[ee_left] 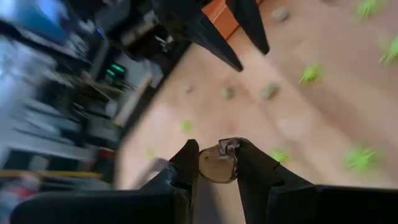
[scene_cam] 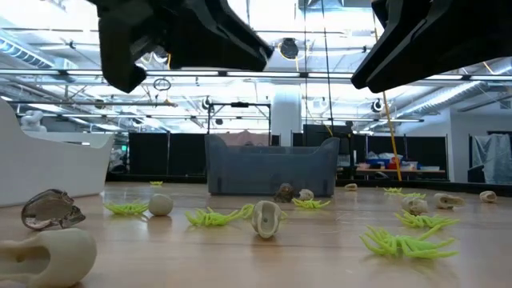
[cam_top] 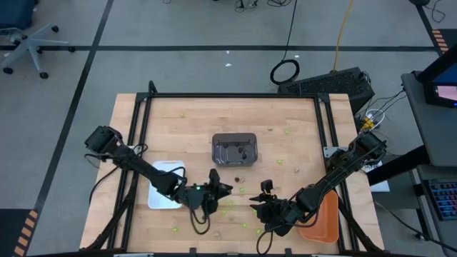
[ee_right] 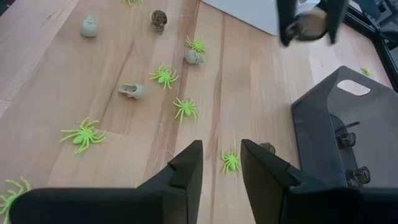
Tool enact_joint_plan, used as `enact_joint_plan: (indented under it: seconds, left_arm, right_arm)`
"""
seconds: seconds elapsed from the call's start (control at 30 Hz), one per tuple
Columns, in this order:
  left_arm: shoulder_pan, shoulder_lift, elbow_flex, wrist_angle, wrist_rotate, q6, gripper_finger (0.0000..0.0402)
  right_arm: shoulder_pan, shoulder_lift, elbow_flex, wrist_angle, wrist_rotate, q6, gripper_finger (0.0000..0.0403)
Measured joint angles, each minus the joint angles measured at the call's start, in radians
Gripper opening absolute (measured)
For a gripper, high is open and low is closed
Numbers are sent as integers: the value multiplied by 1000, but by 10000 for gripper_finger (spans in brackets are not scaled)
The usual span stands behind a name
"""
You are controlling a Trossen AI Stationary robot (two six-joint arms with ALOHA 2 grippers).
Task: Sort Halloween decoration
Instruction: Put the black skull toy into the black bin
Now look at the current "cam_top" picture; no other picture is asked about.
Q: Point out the grey translucent plastic bin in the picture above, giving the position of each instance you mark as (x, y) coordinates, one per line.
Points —
(228, 158)

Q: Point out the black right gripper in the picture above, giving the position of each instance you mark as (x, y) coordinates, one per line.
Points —
(276, 214)

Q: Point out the backlit computer keyboard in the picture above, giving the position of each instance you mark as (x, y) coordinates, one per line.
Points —
(444, 198)

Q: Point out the white plastic bin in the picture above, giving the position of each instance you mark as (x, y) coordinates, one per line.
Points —
(157, 200)

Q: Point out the black computer monitor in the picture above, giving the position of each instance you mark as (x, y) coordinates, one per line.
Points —
(442, 91)

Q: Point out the grey office chair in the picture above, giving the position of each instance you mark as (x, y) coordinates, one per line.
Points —
(30, 44)

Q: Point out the black desk leg beam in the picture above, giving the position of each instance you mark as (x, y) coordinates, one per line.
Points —
(396, 167)

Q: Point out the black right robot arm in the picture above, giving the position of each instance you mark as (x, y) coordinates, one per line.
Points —
(332, 178)

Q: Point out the white and yellow power strip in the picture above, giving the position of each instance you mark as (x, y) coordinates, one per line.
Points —
(367, 123)

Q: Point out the orange plastic bin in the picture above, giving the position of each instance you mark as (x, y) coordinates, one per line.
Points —
(326, 228)

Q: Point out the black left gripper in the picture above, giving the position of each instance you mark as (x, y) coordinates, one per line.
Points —
(200, 196)

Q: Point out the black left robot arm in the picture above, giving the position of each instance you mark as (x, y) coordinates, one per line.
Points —
(143, 169)

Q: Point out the grey desk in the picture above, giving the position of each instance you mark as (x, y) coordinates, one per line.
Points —
(435, 135)

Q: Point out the white paper sheet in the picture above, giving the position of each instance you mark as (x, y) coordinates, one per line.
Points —
(380, 185)

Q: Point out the black computer tower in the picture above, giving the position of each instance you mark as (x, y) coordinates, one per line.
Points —
(332, 84)

